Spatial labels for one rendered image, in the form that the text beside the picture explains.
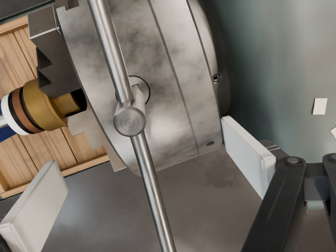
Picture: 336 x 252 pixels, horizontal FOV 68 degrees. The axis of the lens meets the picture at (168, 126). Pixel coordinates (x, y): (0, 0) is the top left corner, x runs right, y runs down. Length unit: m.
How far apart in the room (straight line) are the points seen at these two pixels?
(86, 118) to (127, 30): 0.19
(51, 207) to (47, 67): 0.20
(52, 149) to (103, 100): 0.44
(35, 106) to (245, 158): 0.31
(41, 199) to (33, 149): 0.52
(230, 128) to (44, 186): 0.13
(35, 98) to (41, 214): 0.25
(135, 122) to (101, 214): 1.66
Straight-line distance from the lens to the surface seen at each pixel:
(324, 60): 0.28
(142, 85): 0.25
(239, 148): 0.17
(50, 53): 0.33
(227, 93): 0.33
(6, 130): 0.62
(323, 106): 0.29
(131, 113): 0.16
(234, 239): 2.02
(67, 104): 0.40
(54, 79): 0.36
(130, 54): 0.25
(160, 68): 0.25
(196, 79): 0.25
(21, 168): 0.73
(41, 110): 0.40
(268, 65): 0.27
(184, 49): 0.25
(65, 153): 0.67
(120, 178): 1.67
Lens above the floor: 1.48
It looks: 75 degrees down
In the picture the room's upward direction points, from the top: 164 degrees clockwise
